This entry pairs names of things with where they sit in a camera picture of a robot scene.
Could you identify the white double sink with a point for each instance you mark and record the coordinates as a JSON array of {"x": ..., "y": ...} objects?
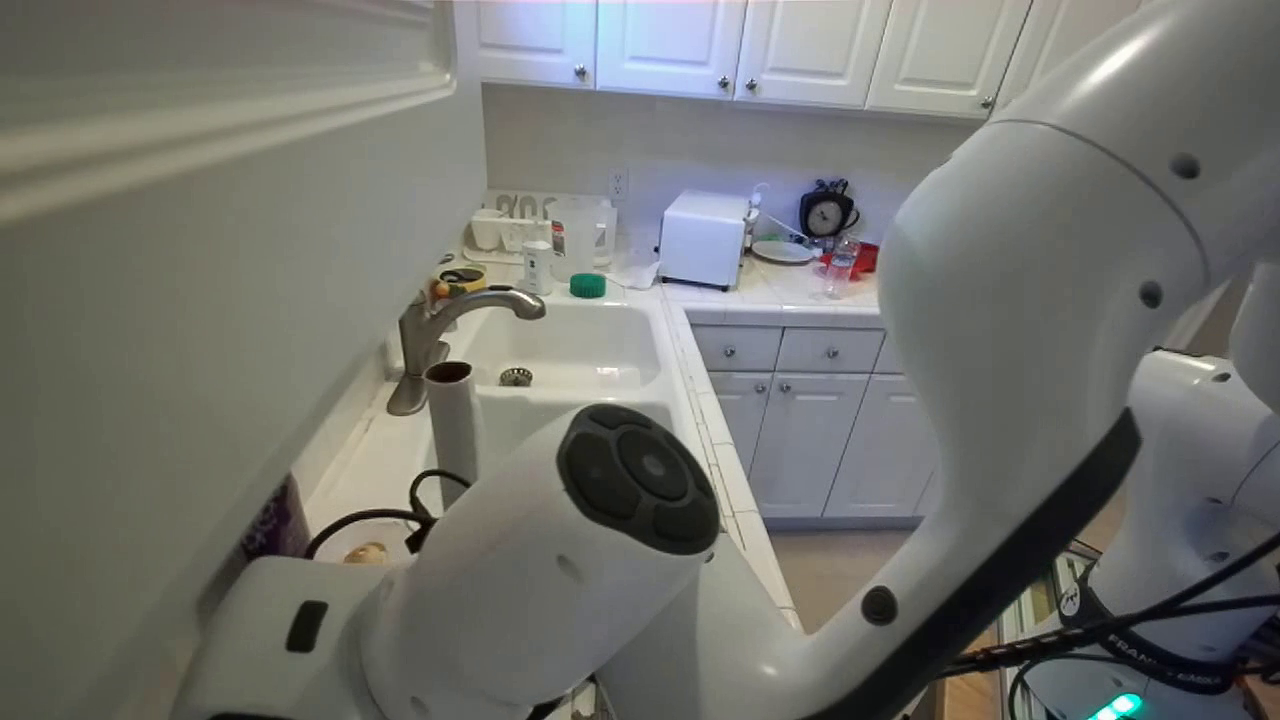
[{"x": 524, "y": 375}]

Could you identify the white paper towel tube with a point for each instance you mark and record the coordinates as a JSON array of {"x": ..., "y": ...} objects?
[{"x": 455, "y": 426}]

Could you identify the green round container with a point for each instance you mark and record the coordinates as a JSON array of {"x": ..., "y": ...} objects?
[{"x": 591, "y": 285}]

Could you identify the white cabinets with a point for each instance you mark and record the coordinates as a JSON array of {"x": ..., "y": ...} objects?
[
  {"x": 820, "y": 422},
  {"x": 910, "y": 56}
]

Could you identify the black round clock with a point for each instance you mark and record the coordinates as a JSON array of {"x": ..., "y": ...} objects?
[{"x": 825, "y": 211}]

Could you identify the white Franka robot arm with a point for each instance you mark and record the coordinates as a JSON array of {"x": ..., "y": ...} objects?
[{"x": 1022, "y": 282}]

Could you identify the white dish rack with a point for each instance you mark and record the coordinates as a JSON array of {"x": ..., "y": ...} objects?
[{"x": 510, "y": 221}]

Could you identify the white lower cabinets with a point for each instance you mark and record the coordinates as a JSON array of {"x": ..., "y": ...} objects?
[{"x": 820, "y": 422}]

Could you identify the chrome kitchen faucet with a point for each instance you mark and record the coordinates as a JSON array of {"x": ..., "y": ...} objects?
[{"x": 425, "y": 320}]

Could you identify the white upper cabinets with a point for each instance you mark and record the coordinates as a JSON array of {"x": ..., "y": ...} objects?
[{"x": 910, "y": 56}]

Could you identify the red cup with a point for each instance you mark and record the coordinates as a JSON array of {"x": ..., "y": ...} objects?
[{"x": 866, "y": 258}]

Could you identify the white toaster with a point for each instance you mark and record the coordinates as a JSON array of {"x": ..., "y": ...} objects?
[{"x": 700, "y": 237}]

